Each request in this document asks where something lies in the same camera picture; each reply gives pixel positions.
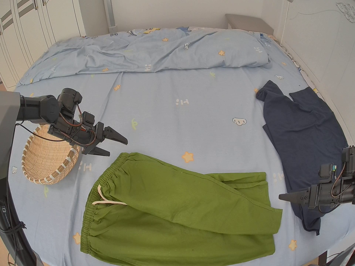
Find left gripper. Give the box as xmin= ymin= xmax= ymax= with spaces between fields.
xmin=69 ymin=122 xmax=129 ymax=157

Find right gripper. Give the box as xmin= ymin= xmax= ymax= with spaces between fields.
xmin=278 ymin=182 xmax=346 ymax=208

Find green shorts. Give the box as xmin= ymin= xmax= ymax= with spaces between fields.
xmin=80 ymin=152 xmax=283 ymax=266

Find round woven basket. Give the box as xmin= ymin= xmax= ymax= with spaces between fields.
xmin=22 ymin=124 xmax=81 ymax=185

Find dark blue garment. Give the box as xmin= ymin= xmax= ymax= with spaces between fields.
xmin=255 ymin=80 xmax=349 ymax=236

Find pale blue quilt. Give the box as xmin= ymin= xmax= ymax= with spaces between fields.
xmin=16 ymin=27 xmax=273 ymax=86

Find white wardrobe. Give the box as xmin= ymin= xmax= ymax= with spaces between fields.
xmin=0 ymin=0 xmax=86 ymax=88

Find grey bedside table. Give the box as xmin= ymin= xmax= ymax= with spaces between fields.
xmin=225 ymin=13 xmax=275 ymax=35

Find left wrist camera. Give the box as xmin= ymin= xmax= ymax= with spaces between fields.
xmin=81 ymin=111 xmax=97 ymax=128

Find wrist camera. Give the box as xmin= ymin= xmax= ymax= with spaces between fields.
xmin=81 ymin=111 xmax=97 ymax=128
xmin=318 ymin=162 xmax=338 ymax=184

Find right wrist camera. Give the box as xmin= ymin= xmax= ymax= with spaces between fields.
xmin=318 ymin=162 xmax=338 ymax=184

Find black cable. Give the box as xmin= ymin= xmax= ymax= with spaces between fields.
xmin=15 ymin=123 xmax=67 ymax=143

